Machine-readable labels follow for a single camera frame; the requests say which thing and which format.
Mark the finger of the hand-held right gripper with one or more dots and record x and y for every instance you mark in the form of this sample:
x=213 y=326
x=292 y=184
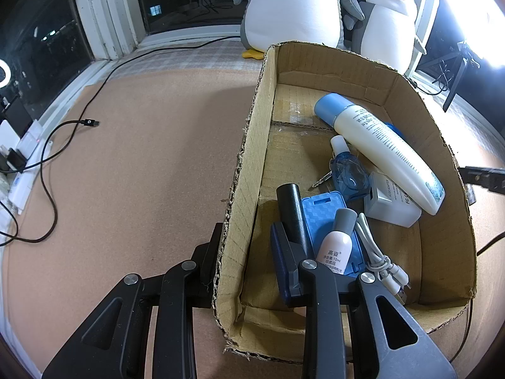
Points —
x=485 y=177

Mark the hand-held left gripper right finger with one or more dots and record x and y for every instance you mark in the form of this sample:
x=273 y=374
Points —
x=282 y=272

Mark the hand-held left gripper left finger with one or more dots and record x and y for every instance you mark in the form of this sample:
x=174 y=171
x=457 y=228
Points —
x=205 y=268

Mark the small pink bottle grey cap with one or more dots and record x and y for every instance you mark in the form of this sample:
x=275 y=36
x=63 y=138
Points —
x=335 y=244

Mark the black cylinder tube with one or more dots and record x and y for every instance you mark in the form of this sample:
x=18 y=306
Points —
x=290 y=205

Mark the blue folding phone stand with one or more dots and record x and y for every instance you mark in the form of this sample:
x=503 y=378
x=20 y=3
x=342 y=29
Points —
x=319 y=213

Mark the large white lotion bottle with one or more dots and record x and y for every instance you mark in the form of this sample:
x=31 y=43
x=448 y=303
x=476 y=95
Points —
x=386 y=154

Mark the white charger adapter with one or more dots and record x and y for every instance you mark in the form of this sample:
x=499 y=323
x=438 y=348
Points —
x=386 y=205

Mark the cardboard box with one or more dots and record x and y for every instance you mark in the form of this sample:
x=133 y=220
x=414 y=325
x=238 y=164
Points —
x=252 y=166

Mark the small blue bottle white cap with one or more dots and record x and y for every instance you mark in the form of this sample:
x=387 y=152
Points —
x=347 y=173

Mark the black tripod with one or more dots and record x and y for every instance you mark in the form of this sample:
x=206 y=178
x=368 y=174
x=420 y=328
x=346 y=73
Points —
x=453 y=87

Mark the small penguin plush toy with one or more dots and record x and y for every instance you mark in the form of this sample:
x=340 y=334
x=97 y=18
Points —
x=384 y=27

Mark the white power strip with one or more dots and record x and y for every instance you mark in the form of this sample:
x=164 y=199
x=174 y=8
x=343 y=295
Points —
x=27 y=181

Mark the grey plaid cloth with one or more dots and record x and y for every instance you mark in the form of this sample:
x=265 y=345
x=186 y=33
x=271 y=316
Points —
x=189 y=57

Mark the black power adapter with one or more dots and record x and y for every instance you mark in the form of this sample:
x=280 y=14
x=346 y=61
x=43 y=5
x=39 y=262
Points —
x=16 y=160

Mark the large penguin plush toy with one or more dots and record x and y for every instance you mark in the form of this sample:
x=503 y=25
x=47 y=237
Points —
x=292 y=8

